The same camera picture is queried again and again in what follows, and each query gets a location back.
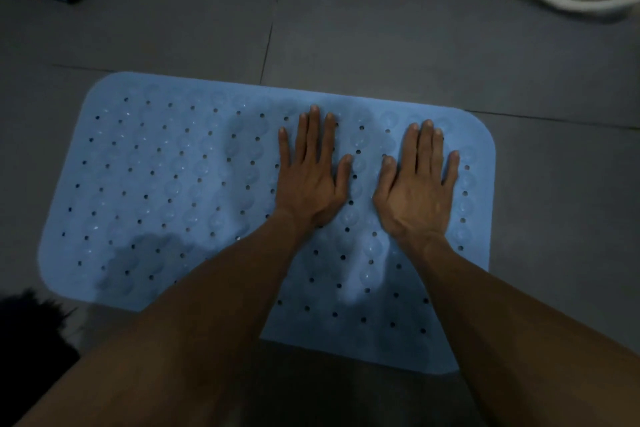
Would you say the person's left hand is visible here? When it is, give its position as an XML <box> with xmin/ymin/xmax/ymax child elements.
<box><xmin>272</xmin><ymin>103</ymin><xmax>355</xmax><ymax>233</ymax></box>

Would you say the person's right hand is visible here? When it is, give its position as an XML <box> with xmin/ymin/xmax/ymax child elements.
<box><xmin>372</xmin><ymin>119</ymin><xmax>461</xmax><ymax>248</ymax></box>

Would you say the person's right forearm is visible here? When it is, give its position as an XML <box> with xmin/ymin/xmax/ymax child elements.
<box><xmin>403</xmin><ymin>234</ymin><xmax>640</xmax><ymax>427</ymax></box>

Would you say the person's left forearm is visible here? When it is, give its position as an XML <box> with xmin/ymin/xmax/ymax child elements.
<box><xmin>15</xmin><ymin>211</ymin><xmax>313</xmax><ymax>427</ymax></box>

